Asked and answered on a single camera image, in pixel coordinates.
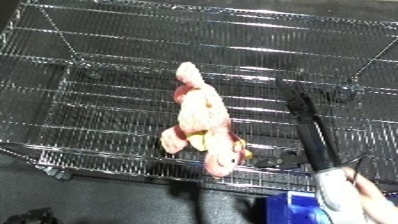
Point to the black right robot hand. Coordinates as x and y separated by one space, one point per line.
308 123

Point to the pink soft toy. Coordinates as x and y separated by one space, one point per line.
204 113

